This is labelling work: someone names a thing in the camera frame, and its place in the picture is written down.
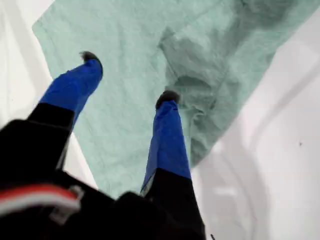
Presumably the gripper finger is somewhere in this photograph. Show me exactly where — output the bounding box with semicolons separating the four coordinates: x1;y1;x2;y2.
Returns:
140;89;202;203
26;50;104;141

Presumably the red white servo wire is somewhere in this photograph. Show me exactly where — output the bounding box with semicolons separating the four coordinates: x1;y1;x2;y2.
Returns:
0;183;85;222

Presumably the pale green T-shirt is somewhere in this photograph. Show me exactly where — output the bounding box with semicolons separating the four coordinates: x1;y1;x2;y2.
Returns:
31;0;320;201

